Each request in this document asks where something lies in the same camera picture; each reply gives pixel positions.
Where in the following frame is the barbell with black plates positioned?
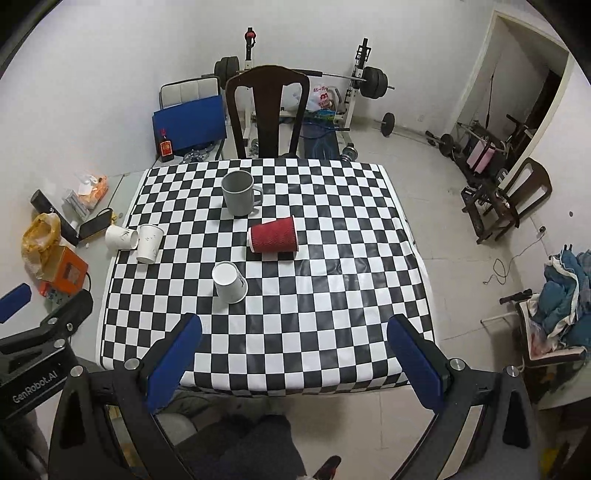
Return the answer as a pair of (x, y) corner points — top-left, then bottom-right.
(213, 56), (396, 100)

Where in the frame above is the orange box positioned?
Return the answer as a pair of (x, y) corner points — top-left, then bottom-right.
(38, 246), (89, 297)

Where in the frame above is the black phone yellow case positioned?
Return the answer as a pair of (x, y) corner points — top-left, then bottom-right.
(78, 209), (115, 241)

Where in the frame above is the pile of blue clothes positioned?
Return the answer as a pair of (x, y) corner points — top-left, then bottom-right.
(531, 247), (591, 352)

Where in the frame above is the thin cable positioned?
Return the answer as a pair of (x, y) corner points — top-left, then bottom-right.
(482, 225), (549, 284)

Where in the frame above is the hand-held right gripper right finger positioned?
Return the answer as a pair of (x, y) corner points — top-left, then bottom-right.
(387, 315), (541, 480)

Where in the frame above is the blue board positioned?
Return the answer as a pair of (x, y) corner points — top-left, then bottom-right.
(152, 95), (227, 151)

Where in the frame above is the chair under clothes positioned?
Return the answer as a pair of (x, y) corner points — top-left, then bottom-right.
(480, 288), (591, 371)

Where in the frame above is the brown wooden chair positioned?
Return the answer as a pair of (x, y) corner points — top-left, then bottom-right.
(462, 157), (553, 245)

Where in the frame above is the black exercise machine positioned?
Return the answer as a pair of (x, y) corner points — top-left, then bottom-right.
(455, 113), (537, 182)

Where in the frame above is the white padded chair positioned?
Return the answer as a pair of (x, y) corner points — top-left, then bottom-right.
(159, 76), (222, 110)

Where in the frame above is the long black box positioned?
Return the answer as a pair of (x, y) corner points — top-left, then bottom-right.
(30, 189), (80, 246)

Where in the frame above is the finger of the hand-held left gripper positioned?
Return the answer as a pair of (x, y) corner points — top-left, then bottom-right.
(0, 291), (94, 357)
(0, 283), (32, 324)

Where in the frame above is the pink pad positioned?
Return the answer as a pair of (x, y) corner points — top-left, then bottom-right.
(466, 138), (497, 169)

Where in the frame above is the grey seat cushion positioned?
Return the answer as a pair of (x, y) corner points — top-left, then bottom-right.
(157, 411), (200, 446)

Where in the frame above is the red black shoe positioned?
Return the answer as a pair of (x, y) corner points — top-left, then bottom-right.
(309, 456), (342, 480)

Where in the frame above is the yellow plastic bag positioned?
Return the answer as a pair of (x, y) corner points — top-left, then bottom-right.
(22, 213), (62, 279)

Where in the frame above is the grey mug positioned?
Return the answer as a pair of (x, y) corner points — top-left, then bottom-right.
(221, 170), (264, 217)

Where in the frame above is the white plastic bag red print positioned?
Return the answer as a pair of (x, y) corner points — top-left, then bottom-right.
(307, 84), (341, 114)

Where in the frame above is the black white checkered tablecloth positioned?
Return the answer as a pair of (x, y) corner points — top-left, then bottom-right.
(97, 159), (435, 398)

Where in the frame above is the dark wooden chair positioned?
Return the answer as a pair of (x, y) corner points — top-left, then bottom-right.
(225, 65), (311, 160)

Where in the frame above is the white weight bench rack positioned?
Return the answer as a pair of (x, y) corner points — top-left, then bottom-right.
(240, 28), (371, 155)

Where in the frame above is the red ribbed paper cup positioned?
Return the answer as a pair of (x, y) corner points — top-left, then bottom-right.
(246, 215), (299, 254)

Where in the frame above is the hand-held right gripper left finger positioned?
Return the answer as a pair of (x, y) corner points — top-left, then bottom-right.
(48, 313), (204, 480)

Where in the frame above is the white paper cup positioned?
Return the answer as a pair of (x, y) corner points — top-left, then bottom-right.
(105, 224), (140, 251)
(136, 224), (165, 265)
(211, 261), (249, 305)

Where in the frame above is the person's leg in dark pants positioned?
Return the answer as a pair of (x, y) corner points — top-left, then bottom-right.
(178, 413), (308, 480)

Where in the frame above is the orange tissue packet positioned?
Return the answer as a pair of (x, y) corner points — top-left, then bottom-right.
(74, 173), (110, 209)

